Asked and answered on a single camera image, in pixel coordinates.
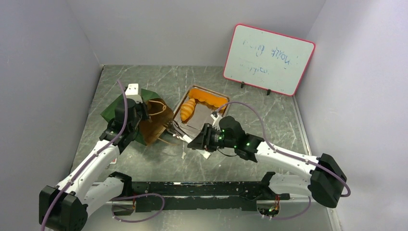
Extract red framed whiteboard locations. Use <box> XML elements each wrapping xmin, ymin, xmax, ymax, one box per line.
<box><xmin>223</xmin><ymin>24</ymin><xmax>316</xmax><ymax>96</ymax></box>

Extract fake croissant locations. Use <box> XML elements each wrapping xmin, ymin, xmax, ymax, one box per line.
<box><xmin>180</xmin><ymin>98</ymin><xmax>196</xmax><ymax>121</ymax></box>

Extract black base beam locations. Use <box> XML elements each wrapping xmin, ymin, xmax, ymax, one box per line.
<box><xmin>109</xmin><ymin>172</ymin><xmax>290</xmax><ymax>212</ymax></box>

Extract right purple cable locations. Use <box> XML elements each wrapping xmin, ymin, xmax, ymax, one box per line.
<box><xmin>213</xmin><ymin>101</ymin><xmax>351</xmax><ymax>221</ymax></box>

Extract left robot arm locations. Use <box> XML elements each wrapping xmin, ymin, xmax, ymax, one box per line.
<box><xmin>39</xmin><ymin>98</ymin><xmax>150</xmax><ymax>231</ymax></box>

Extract purple cable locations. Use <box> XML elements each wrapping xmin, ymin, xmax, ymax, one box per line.
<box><xmin>213</xmin><ymin>101</ymin><xmax>351</xmax><ymax>221</ymax></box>
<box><xmin>39</xmin><ymin>79</ymin><xmax>166</xmax><ymax>231</ymax></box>

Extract aluminium frame rail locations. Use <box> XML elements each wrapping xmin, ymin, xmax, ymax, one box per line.
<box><xmin>52</xmin><ymin>181</ymin><xmax>335</xmax><ymax>205</ymax></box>

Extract green paper bag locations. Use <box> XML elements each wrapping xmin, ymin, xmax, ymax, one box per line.
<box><xmin>101</xmin><ymin>89</ymin><xmax>184</xmax><ymax>147</ymax></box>

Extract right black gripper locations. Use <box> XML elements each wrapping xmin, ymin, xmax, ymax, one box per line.
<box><xmin>188</xmin><ymin>123</ymin><xmax>236</xmax><ymax>153</ymax></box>

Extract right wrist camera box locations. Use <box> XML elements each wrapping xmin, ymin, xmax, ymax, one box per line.
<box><xmin>211</xmin><ymin>111</ymin><xmax>223</xmax><ymax>131</ymax></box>

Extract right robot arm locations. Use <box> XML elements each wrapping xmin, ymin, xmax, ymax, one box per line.
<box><xmin>187</xmin><ymin>115</ymin><xmax>347</xmax><ymax>208</ymax></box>

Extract metal tongs white handles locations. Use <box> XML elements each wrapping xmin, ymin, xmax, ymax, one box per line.
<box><xmin>165</xmin><ymin>120</ymin><xmax>192</xmax><ymax>144</ymax></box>

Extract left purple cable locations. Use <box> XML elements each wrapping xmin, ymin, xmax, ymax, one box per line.
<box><xmin>39</xmin><ymin>79</ymin><xmax>166</xmax><ymax>231</ymax></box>

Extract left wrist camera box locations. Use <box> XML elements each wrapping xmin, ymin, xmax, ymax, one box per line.
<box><xmin>125</xmin><ymin>83</ymin><xmax>143</xmax><ymax>103</ymax></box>

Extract metal tray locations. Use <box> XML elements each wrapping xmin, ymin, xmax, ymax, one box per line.
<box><xmin>173</xmin><ymin>85</ymin><xmax>230</xmax><ymax>138</ymax></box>

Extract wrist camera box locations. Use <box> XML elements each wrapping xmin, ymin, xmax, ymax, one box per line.
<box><xmin>125</xmin><ymin>83</ymin><xmax>143</xmax><ymax>103</ymax></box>
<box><xmin>211</xmin><ymin>111</ymin><xmax>223</xmax><ymax>131</ymax></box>

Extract braided fake bread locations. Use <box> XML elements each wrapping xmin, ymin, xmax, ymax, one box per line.
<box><xmin>188</xmin><ymin>88</ymin><xmax>228</xmax><ymax>108</ymax></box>

